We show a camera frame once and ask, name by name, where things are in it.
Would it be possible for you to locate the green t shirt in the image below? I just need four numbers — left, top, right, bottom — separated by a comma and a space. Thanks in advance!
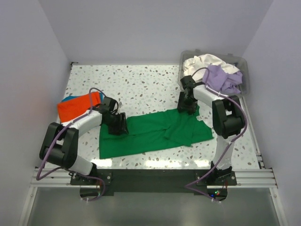
99, 109, 213, 159

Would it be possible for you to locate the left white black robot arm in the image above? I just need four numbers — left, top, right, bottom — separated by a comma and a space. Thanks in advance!
37, 97, 128, 180

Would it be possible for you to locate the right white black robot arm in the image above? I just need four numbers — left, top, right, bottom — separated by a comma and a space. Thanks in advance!
177, 76, 247, 170

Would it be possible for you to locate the white crumpled t shirt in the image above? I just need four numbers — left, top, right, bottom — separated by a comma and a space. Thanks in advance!
183, 54, 239, 76

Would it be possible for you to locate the lavender crumpled t shirt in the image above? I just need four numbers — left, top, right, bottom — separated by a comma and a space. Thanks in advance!
202, 65, 243, 94

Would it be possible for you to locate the folded orange t shirt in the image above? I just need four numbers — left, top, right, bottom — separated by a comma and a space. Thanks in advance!
57, 94, 90, 122

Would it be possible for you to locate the folded blue t shirt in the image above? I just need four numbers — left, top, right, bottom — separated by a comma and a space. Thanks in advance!
62, 93, 104, 102

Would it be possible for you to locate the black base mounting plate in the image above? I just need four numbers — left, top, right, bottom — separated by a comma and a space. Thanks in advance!
69, 169, 237, 200

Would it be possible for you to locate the clear plastic bin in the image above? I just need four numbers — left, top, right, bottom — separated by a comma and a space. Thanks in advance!
178, 50, 249, 96

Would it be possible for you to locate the aluminium frame rail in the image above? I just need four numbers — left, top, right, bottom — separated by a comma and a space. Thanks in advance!
30, 169, 278, 188

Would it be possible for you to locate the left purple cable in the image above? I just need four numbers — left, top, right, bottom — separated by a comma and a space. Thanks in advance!
35, 87, 106, 202

